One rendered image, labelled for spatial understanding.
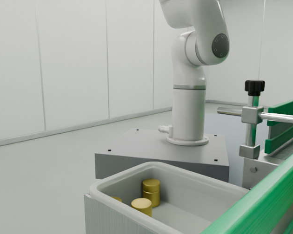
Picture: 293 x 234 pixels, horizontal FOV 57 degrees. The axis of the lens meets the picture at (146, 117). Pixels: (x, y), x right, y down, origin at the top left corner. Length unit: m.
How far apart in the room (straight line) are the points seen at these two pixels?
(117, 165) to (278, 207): 0.51
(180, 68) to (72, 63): 3.59
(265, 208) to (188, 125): 0.61
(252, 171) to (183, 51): 0.40
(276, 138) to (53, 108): 3.81
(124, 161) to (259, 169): 0.32
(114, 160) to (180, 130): 0.22
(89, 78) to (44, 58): 0.79
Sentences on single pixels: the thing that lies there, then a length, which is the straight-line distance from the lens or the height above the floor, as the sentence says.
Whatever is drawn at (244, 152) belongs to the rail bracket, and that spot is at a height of 0.89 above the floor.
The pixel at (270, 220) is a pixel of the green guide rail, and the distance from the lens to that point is 0.19.
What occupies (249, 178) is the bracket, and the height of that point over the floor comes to 0.85.
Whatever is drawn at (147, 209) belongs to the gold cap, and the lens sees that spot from 0.45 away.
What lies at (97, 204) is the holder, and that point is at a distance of 0.44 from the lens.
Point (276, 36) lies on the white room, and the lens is 6.72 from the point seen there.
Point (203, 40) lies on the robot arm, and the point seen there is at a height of 1.09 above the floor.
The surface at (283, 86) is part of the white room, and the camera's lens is 6.65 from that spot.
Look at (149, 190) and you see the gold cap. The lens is 0.52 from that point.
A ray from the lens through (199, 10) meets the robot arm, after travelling 0.68.
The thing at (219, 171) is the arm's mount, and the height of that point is 0.80.
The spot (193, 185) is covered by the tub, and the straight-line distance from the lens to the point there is 0.50.
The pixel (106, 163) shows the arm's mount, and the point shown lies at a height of 0.79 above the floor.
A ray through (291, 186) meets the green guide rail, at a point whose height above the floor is 0.95.
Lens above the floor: 1.04
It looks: 11 degrees down
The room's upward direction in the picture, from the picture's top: straight up
